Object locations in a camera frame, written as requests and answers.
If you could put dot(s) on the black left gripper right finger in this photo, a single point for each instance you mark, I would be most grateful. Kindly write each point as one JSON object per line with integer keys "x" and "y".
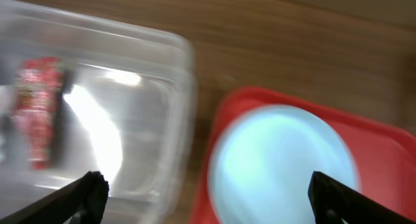
{"x": 334, "y": 203}

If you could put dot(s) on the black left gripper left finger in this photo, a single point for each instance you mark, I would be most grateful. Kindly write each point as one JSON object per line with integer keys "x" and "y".
{"x": 82, "y": 202}

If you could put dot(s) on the red snack wrapper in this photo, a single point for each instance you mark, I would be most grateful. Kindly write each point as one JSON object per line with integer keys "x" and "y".
{"x": 39, "y": 85}

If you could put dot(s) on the red serving tray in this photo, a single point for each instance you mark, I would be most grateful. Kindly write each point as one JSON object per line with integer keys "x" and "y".
{"x": 384, "y": 154}

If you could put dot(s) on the light blue plate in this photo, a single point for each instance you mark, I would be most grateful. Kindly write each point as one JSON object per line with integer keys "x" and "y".
{"x": 262, "y": 165}

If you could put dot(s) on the clear plastic bin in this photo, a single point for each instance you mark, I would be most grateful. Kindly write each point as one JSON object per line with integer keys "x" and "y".
{"x": 126, "y": 110}

